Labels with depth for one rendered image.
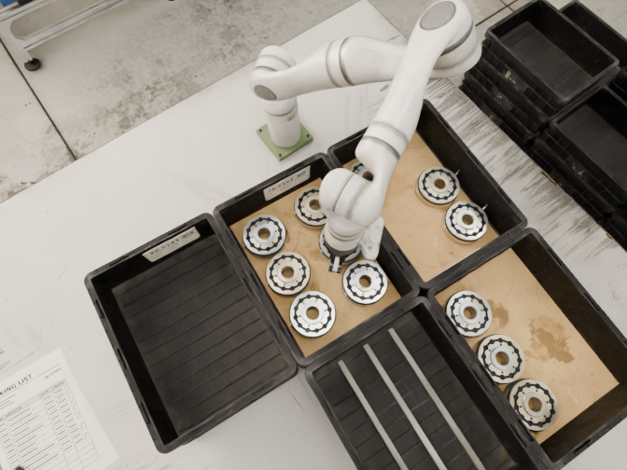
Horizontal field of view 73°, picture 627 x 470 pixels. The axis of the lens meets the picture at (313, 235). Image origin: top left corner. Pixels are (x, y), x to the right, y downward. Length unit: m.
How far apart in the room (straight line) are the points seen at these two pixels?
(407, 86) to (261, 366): 0.64
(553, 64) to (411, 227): 1.12
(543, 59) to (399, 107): 1.35
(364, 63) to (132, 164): 0.78
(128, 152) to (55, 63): 1.41
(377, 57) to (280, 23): 1.78
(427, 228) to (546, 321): 0.34
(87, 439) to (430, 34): 1.12
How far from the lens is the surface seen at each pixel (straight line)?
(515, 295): 1.11
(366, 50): 0.86
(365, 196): 0.65
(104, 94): 2.51
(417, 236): 1.07
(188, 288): 1.03
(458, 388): 1.03
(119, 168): 1.37
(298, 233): 1.03
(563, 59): 2.04
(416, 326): 1.01
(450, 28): 0.75
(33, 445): 1.28
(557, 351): 1.12
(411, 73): 0.72
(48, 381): 1.27
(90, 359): 1.23
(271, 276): 0.98
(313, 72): 0.91
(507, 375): 1.03
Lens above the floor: 1.80
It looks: 70 degrees down
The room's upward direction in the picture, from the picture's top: 3 degrees clockwise
